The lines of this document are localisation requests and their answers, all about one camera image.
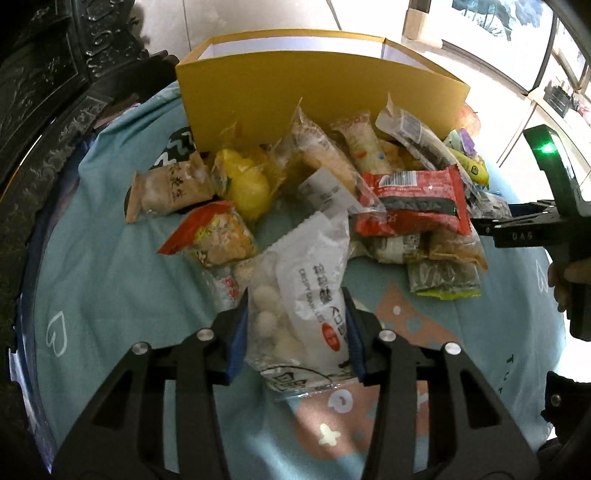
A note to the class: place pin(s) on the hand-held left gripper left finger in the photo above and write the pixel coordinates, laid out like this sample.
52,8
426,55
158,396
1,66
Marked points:
239,332

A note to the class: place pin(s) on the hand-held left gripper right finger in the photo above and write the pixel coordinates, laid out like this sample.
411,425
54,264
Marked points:
354,337

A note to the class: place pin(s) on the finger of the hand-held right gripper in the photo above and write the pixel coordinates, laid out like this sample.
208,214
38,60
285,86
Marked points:
517,230

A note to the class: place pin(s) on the white packet of round snacks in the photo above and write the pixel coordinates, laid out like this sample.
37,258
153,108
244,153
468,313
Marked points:
309,286

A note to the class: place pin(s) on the red and grey snack packet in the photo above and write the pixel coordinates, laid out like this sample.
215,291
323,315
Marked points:
415,203

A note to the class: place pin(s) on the yellow cardboard box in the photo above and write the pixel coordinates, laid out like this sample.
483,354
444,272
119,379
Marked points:
286,87

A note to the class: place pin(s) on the person's right hand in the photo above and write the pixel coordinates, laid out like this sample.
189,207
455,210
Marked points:
561,281

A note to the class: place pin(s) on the small clear red snack packet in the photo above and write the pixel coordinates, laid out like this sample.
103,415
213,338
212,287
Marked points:
226,288

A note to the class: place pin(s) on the brown snack packet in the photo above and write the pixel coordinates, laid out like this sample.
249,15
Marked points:
457,247

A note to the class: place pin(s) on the yellow green snack packet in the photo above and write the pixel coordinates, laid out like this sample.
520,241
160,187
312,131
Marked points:
471,168

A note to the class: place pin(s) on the green seaweed snack packet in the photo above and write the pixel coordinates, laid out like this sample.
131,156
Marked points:
443,279

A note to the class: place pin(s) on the red biscuit packet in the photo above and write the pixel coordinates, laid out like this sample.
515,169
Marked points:
217,235

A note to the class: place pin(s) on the small purple snack packet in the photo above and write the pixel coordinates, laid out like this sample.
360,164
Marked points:
464,141

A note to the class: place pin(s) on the orange round object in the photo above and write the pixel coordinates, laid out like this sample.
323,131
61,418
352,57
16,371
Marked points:
470,119

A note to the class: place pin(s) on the light blue printed blanket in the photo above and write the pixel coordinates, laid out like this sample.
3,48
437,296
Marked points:
115,300

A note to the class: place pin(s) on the clear packet with dark stripe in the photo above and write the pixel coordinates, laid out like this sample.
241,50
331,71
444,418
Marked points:
415,134

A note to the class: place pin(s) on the yellow cake packet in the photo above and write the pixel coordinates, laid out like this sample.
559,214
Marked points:
244,184

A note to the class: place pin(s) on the brown pastry packet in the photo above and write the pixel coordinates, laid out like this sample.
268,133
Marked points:
168,189

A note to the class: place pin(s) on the white framed window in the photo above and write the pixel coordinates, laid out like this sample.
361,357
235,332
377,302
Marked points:
508,41

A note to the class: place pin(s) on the clear wrapped rice bar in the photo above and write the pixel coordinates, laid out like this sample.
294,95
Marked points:
364,147

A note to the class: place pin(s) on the black object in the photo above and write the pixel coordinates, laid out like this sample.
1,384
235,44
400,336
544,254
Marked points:
565,410

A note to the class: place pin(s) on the beige cardboard piece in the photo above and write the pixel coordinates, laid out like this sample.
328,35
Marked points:
420,27

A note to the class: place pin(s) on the dark carved wooden furniture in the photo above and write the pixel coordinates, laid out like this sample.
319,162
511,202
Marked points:
51,92

